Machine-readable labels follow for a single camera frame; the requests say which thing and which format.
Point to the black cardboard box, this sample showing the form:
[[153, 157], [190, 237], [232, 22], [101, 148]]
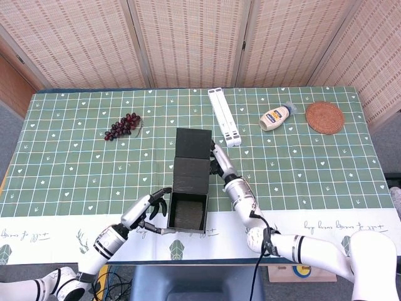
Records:
[[191, 175]]

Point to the mayonnaise squeeze bottle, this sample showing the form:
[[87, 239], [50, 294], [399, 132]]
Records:
[[275, 117]]

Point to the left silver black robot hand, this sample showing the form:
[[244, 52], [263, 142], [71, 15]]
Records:
[[134, 210]]

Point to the white folding laptop stand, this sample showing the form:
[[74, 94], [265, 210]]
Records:
[[225, 119]]

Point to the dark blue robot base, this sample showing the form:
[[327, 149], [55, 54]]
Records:
[[197, 285]]

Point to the round brown woven coaster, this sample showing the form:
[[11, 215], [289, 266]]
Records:
[[325, 118]]

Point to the woven bamboo folding screen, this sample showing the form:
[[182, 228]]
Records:
[[188, 37]]

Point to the brown wooden door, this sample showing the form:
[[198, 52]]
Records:
[[12, 87]]

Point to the green grid tablecloth with deer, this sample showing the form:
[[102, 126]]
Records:
[[62, 156]]

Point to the dark red grape bunch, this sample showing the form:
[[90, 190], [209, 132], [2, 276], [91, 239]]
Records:
[[122, 127]]

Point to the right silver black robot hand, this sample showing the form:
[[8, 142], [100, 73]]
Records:
[[224, 163]]

